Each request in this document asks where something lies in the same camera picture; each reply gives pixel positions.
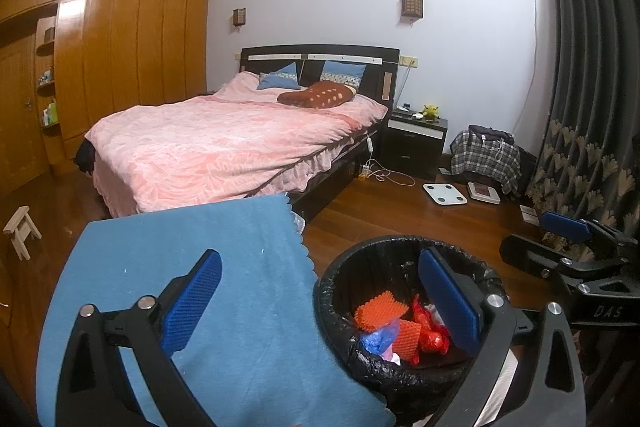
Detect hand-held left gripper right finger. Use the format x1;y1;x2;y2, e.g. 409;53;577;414
417;247;587;427

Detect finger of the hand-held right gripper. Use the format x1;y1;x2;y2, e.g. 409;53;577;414
500;234;581;280
539;210;640;258

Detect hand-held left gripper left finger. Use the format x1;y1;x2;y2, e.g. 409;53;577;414
55;248;223;427

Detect red plastic bag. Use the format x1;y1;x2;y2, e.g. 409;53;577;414
411;294;451;355

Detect orange foam net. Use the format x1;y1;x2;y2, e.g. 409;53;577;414
354;289;421;365

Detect blue plastic bag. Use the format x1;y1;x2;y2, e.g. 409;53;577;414
361;319;401;355

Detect black trash bin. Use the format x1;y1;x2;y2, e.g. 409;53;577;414
313;234;511;425

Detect blue table cloth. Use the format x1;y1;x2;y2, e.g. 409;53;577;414
36;194;396;427

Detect white scale with red centre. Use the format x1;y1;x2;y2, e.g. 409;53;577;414
467;181;502;205

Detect plaid cloth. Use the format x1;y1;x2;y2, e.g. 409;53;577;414
450;130;522;195

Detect white bathroom scale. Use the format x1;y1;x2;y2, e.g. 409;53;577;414
422;181;468;206

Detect dark bag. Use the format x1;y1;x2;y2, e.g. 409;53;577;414
468;124;516;146

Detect dark patterned curtain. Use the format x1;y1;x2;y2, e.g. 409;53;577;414
522;0;640;413

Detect dark nightstand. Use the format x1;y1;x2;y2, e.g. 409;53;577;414
382;109;448;180

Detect pink blanket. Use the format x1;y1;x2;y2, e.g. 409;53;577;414
84;72;390;218

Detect dark wooden bed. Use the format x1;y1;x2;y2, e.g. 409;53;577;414
75;44;401;220

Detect small wooden stool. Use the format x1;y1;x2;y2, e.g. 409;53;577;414
2;205;43;263

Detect brown dotted pillow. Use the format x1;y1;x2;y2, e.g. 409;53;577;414
277;82;357;109

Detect blue pillow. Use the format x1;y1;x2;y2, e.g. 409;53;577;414
320;61;367;88
257;62;302;90

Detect wooden door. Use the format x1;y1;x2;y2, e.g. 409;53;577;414
0;34;51;198

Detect wooden wardrobe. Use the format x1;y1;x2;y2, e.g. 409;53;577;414
0;0;211;198

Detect white cable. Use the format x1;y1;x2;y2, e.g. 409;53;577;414
370;157;416;186

